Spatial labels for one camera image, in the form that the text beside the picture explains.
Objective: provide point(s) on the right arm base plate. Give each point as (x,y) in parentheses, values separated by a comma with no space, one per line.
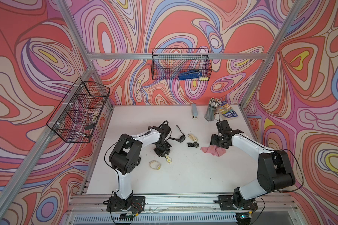
(235,202)

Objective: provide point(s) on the black rugged digital watch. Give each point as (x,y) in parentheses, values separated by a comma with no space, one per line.
(180,139)

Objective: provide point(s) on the grey stapler on table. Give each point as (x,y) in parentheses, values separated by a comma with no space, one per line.
(194,111)

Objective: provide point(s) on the colourful book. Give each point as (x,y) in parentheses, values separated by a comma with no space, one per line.
(226,111)

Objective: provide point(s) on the black wire basket back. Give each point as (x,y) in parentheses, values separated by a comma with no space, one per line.
(168,63)

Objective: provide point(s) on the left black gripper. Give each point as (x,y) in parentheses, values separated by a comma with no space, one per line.
(160,153)

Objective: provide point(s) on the beige looped watch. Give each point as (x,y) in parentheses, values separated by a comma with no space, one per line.
(155,165)
(193,137)

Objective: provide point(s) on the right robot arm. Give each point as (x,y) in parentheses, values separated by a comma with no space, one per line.
(274,169)

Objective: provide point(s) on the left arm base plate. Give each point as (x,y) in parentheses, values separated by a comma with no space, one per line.
(133,204)

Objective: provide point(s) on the pink cloth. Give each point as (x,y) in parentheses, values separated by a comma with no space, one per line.
(213,150)

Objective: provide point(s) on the blue stapler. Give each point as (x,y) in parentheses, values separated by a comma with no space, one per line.
(189,75)

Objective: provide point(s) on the metal pencil cup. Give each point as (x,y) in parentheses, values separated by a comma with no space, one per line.
(212,106)

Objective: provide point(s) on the beige strap yellow dial watch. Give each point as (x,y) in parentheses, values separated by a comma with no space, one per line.
(168,159)

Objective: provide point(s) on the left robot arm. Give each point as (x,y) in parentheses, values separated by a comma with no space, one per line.
(126,154)

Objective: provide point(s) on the black wire basket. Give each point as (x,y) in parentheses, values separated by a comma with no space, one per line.
(76,117)
(168,63)

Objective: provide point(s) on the black wire basket left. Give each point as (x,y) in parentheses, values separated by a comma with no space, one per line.
(76,117)

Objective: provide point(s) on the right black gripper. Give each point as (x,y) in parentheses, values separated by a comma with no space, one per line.
(213,141)

